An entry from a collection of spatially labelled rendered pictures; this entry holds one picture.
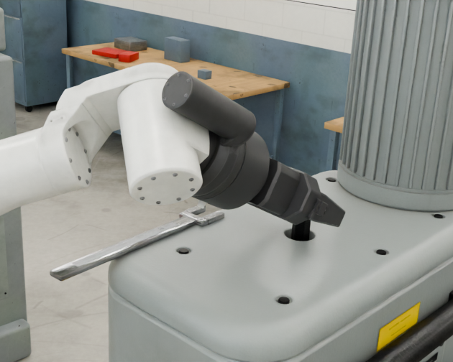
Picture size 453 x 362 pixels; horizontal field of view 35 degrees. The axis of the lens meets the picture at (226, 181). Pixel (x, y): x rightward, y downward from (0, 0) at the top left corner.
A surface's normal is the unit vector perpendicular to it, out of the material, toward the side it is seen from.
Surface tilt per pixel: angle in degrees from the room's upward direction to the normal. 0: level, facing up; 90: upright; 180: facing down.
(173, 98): 60
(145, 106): 44
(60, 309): 0
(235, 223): 0
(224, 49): 90
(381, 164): 90
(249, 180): 97
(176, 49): 90
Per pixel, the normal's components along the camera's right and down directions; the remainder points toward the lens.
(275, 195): 0.69, 0.29
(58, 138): -0.22, -0.37
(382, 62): -0.72, 0.22
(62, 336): 0.05, -0.93
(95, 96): 0.18, 0.86
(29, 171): -0.06, 0.21
